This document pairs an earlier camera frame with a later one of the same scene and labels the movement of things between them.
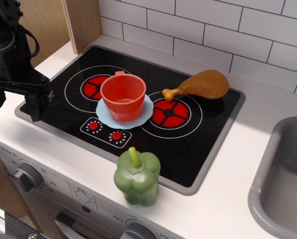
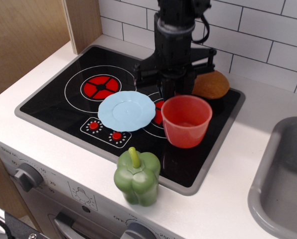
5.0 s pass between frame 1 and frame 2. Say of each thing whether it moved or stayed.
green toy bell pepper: stayed
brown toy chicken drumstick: stayed
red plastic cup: moved
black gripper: moved
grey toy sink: stayed
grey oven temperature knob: stayed
